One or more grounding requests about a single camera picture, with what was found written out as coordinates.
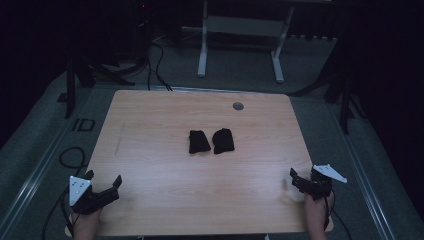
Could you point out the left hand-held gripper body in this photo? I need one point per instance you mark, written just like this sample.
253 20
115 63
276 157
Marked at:
85 200

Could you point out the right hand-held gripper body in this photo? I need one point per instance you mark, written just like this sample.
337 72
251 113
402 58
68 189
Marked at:
318 188

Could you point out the black sock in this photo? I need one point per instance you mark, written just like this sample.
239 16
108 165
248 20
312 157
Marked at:
199 141
223 141

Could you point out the person's left hand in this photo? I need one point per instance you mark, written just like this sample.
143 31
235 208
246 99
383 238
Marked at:
85 225

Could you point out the person's right hand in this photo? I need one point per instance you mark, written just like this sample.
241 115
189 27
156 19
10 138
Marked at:
315 215

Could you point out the black metal stand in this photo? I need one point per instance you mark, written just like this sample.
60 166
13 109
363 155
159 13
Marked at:
70 90
345 106

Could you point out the metal floor rail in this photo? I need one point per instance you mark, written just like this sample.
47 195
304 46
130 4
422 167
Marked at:
363 186
33 176

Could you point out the white metal desk frame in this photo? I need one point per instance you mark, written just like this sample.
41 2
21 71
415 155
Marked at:
240 25

